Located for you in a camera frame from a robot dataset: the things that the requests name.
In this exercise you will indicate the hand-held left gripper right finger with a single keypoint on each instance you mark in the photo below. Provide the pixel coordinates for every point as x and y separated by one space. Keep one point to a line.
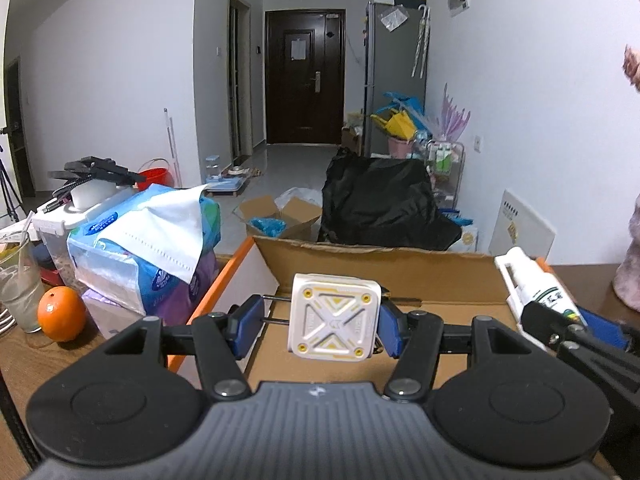
390 331

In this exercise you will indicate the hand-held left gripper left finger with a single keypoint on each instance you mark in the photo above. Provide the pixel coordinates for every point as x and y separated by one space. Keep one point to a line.
247 325

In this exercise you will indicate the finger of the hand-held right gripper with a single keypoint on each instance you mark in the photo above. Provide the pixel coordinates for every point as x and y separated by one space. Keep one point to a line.
547 320
606 331

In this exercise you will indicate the white spray bottle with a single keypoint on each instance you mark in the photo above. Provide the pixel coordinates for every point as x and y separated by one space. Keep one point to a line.
530 280

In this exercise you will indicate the orange cardboard box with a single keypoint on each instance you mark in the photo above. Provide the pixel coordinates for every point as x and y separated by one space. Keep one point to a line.
400 275

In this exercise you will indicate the white square charger block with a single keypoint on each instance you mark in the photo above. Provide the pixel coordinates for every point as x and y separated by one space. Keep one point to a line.
332 317

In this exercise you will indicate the white flat board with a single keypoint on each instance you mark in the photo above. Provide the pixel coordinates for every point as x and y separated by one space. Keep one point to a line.
520 225

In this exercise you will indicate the blue purple tissue pack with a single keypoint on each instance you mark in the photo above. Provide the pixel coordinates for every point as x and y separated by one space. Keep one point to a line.
150 280

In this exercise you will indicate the open brown cardboard box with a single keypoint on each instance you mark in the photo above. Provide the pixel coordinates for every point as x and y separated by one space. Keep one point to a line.
300 215

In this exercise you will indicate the white paper tissue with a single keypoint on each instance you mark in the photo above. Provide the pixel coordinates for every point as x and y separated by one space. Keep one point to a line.
160 230

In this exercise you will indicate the black plastic bag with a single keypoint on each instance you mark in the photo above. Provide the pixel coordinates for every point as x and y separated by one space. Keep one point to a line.
380 200

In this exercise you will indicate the white plastic bag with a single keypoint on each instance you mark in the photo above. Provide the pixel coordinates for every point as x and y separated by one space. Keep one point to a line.
300 195

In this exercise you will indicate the pet water dispenser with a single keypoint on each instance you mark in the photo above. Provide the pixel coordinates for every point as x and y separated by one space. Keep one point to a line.
213 170

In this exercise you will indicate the red bucket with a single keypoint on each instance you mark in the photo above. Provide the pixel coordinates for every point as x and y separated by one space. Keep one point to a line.
159 175

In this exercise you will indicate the white trolley rack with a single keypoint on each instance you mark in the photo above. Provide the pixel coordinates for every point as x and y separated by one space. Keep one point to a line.
444 160

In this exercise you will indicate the pink bucket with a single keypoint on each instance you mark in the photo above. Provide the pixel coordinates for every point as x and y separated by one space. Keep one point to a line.
400 147

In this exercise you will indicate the orange fruit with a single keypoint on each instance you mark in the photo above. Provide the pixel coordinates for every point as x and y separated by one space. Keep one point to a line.
61 314

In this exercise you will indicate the mop stick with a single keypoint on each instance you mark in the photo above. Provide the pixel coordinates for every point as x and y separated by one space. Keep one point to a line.
172 150

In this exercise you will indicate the clear plastic storage container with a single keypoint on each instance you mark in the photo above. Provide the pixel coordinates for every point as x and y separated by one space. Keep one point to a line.
52 240

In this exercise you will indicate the black clamp stand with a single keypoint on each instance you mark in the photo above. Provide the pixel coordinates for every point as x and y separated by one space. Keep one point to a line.
100 170

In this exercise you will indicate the purple fairy wings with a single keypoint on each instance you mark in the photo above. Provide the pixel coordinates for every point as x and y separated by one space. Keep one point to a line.
452 120

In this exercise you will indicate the clear glass cup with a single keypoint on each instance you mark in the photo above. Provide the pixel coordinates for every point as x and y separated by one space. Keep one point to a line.
20 292

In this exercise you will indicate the dark brown entrance door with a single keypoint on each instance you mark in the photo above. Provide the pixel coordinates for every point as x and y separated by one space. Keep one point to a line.
305 80

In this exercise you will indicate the grey cabinet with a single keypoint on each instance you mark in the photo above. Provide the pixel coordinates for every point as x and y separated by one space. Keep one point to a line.
395 65

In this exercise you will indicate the dried pink flower bouquet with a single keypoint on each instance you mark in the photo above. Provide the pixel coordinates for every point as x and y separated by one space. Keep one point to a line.
633 66

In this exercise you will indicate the black tripod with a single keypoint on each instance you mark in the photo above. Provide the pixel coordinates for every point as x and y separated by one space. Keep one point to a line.
7 185

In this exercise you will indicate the clear hanging umbrella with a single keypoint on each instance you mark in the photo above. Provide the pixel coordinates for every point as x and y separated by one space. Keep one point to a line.
421 40

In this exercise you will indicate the clear plastic bag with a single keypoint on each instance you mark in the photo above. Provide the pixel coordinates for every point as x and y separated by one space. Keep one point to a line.
394 17

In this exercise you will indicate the white wall socket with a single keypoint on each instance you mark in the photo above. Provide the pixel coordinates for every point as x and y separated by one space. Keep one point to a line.
478 144

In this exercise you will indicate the side doorway frame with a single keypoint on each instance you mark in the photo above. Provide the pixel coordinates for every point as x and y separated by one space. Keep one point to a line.
240 75

